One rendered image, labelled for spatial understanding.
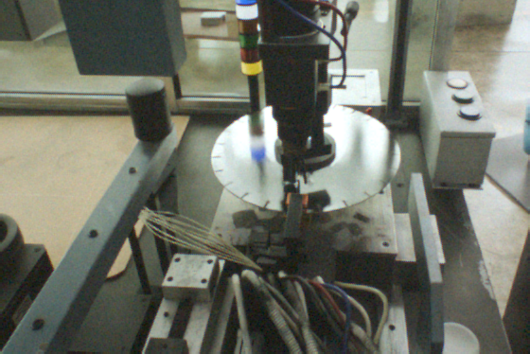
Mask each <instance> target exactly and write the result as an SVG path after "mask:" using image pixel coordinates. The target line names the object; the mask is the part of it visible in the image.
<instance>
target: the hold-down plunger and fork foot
mask: <svg viewBox="0 0 530 354"><path fill-rule="evenodd" d="M310 126H311V137H310V139H309V140H307V142H308V148H307V150H306V153H305V155H304V159H305V160H308V159H312V158H316V157H321V156H325V155H330V154H331V150H332V144H331V143H330V141H329V140H328V139H327V137H326V136H325V116H324V115H316V116H315V118H313V119H312V121H311V122H310ZM276 157H277V159H278V161H279V163H280V165H282V173H283V182H288V183H295V184H296V171H297V173H298V176H299V175H300V167H299V161H301V158H298V159H291V182H289V177H288V157H286V156H285V155H284V153H283V151H282V149H281V146H276Z"/></svg>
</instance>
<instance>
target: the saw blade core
mask: <svg viewBox="0 0 530 354"><path fill-rule="evenodd" d="M334 107H335V105H331V106H330V109H329V111H328V114H327V115H325V122H331V123H332V127H331V128H325V132H326V133H328V134H330V135H331V136H332V137H333V138H334V139H335V141H336V145H337V149H336V154H335V156H334V157H333V158H332V159H331V160H330V161H329V162H327V163H326V164H323V165H322V166H319V167H315V168H306V173H307V181H308V183H307V184H306V185H304V179H303V171H302V169H301V168H300V175H299V176H298V177H297V179H296V184H295V183H288V182H283V173H282V165H280V163H279V161H278V159H277V158H276V157H275V155H274V141H275V139H276V138H277V136H276V122H274V121H273V119H272V117H271V112H272V108H267V109H263V110H260V111H257V112H256V114H255V113H252V114H250V115H247V116H245V117H243V118H242V119H240V120H239V121H237V122H235V123H234V124H232V125H231V126H230V127H228V128H227V129H226V130H225V131H224V132H223V133H222V134H221V136H220V137H219V138H218V140H217V142H216V144H215V146H214V148H213V150H212V156H211V162H212V168H213V171H214V173H215V175H216V177H217V179H218V180H219V182H220V183H221V185H222V186H224V188H225V189H226V190H228V191H229V192H230V193H231V194H233V195H234V196H236V197H237V198H239V199H241V198H242V199H241V200H242V201H244V202H246V203H248V204H251V205H254V206H257V207H260V208H264V206H265V205H266V203H268V204H267V205H266V207H265V209H267V210H271V211H275V212H281V213H287V211H288V207H287V206H286V201H287V196H288V193H291V194H307V195H308V200H307V207H306V208H302V214H319V210H318V207H317V206H320V210H321V213H327V212H332V211H337V210H341V209H345V208H346V206H345V204H346V205H347V207H351V206H354V205H356V204H360V203H363V202H365V201H367V200H369V199H370V197H371V198H372V197H374V196H375V195H377V194H378V193H380V192H381V191H382V190H383V189H385V188H386V187H387V185H389V184H390V182H391V181H392V180H393V178H394V177H395V175H396V173H397V170H398V166H399V158H400V156H399V148H398V144H397V141H396V140H395V138H394V136H392V135H391V133H390V132H389V131H388V130H387V129H386V128H385V127H384V126H382V125H381V124H380V123H379V122H378V121H376V120H375V119H372V118H371V117H370V116H368V115H364V114H362V113H360V112H357V111H355V112H354V110H351V109H348V108H346V109H345V110H344V111H342V109H343V108H344V107H341V106H336V107H335V109H333V108H334ZM353 112H354V113H353ZM352 113H353V114H352ZM368 120H369V121H368ZM222 144H223V145H222ZM391 154H393V155H391ZM218 157H220V158H218ZM389 168H390V169H389ZM221 170H223V171H221ZM380 181H381V182H382V183H380ZM231 183H232V185H229V184H231ZM363 193H366V194H363ZM245 194H248V195H246V196H245ZM367 195H368V196H369V197H368V196H367ZM244 196H245V197H244ZM342 202H345V204H344V203H342Z"/></svg>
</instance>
